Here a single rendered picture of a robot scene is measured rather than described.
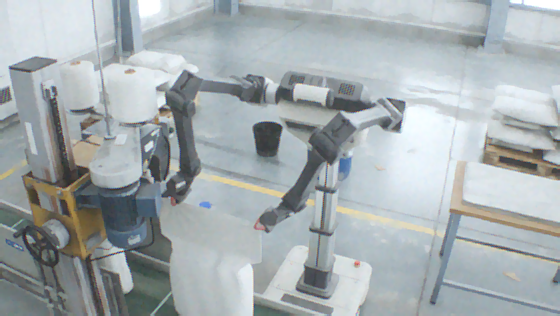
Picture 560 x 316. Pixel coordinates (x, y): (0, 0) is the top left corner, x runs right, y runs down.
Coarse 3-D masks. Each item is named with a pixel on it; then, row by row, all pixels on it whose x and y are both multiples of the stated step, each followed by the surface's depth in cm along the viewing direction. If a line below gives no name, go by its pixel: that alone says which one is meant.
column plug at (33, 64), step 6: (24, 60) 147; (30, 60) 147; (36, 60) 147; (42, 60) 147; (48, 60) 147; (54, 60) 147; (12, 66) 141; (18, 66) 141; (24, 66) 142; (30, 66) 142; (36, 66) 141; (42, 66) 142; (30, 72) 139
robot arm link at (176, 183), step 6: (180, 168) 193; (198, 168) 189; (174, 174) 188; (180, 174) 190; (186, 174) 191; (198, 174) 193; (174, 180) 186; (180, 180) 188; (168, 186) 189; (174, 186) 187; (180, 186) 189; (174, 192) 188
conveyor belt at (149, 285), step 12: (0, 216) 299; (12, 216) 300; (132, 264) 265; (132, 276) 256; (144, 276) 257; (156, 276) 257; (168, 276) 258; (132, 288) 248; (144, 288) 249; (156, 288) 249; (168, 288) 249; (132, 300) 240; (144, 300) 241; (156, 300) 241; (168, 300) 242; (132, 312) 233; (144, 312) 234; (156, 312) 234; (168, 312) 234; (252, 312) 237; (264, 312) 237; (276, 312) 237
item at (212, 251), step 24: (168, 216) 211; (192, 216) 204; (216, 216) 197; (192, 240) 211; (216, 240) 204; (240, 240) 199; (192, 264) 207; (216, 264) 203; (240, 264) 202; (192, 288) 213; (216, 288) 205; (240, 288) 203; (192, 312) 221; (216, 312) 213; (240, 312) 210
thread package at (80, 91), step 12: (84, 60) 171; (60, 72) 163; (72, 72) 162; (84, 72) 164; (72, 84) 163; (84, 84) 165; (96, 84) 172; (72, 96) 165; (84, 96) 167; (96, 96) 172; (72, 108) 167; (84, 108) 169
